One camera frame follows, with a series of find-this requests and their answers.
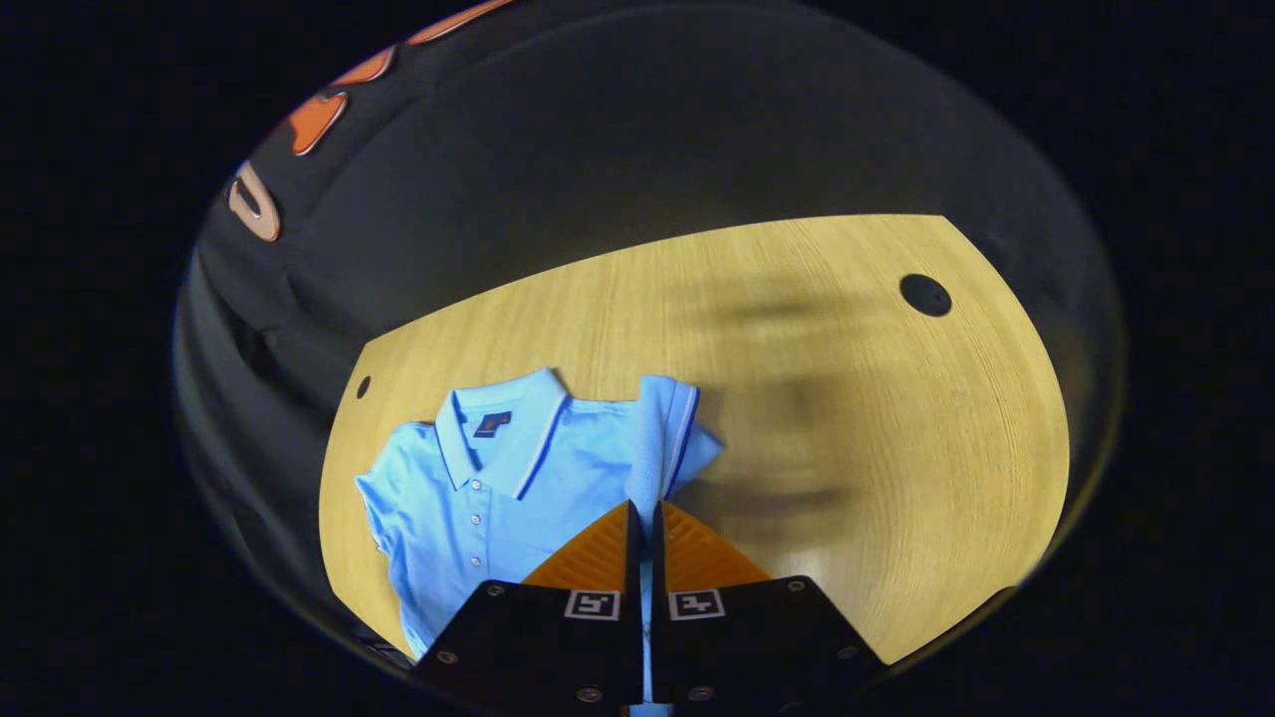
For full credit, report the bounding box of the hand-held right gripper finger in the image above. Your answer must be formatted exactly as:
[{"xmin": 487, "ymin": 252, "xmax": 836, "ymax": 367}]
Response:
[
  {"xmin": 649, "ymin": 500, "xmax": 888, "ymax": 710},
  {"xmin": 411, "ymin": 500, "xmax": 645, "ymax": 710}
]

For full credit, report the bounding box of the light blue T-shirt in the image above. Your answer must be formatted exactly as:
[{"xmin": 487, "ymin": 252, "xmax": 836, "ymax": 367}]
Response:
[{"xmin": 355, "ymin": 366, "xmax": 725, "ymax": 717}]

